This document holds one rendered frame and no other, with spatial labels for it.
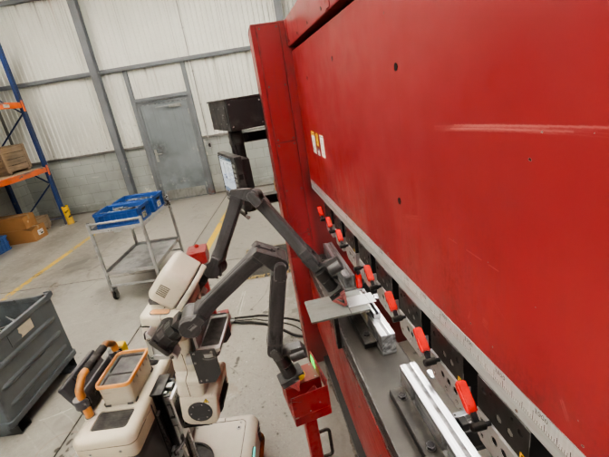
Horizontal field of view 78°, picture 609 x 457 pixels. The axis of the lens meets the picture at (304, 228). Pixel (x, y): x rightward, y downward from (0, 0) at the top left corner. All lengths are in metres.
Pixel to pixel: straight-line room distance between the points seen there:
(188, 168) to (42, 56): 3.52
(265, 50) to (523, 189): 1.90
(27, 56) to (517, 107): 9.77
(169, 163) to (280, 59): 6.88
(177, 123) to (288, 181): 6.59
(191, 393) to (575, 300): 1.49
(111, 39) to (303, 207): 7.35
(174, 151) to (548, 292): 8.58
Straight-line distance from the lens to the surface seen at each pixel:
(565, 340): 0.65
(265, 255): 1.22
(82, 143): 9.70
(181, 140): 8.85
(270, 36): 2.35
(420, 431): 1.37
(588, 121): 0.54
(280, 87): 2.34
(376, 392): 1.52
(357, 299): 1.78
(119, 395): 1.89
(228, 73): 8.56
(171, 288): 1.51
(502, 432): 0.91
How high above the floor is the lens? 1.94
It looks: 20 degrees down
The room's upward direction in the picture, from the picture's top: 9 degrees counter-clockwise
